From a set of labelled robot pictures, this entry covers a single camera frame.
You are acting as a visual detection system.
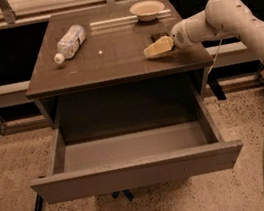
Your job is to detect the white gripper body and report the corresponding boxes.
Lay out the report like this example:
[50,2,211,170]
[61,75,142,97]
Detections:
[170,19,194,49]

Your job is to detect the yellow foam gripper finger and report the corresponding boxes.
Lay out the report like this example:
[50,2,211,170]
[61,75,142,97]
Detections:
[144,36,174,57]

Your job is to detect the dark grey drawer cabinet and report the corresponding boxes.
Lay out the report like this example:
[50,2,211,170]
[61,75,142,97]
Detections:
[26,2,213,143]

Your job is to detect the open grey top drawer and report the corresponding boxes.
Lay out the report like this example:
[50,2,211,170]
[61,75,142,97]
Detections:
[30,104,243,204]

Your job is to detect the white paper bowl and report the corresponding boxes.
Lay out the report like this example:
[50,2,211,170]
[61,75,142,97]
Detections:
[129,0,164,22]

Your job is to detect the grey metal railing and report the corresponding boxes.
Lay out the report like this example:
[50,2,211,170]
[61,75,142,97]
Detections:
[0,42,255,108]

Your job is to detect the clear plastic water bottle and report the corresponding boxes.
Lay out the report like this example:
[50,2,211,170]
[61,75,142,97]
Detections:
[54,25,86,64]

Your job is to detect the white cable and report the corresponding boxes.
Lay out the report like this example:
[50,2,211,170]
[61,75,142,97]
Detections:
[194,0,240,77]

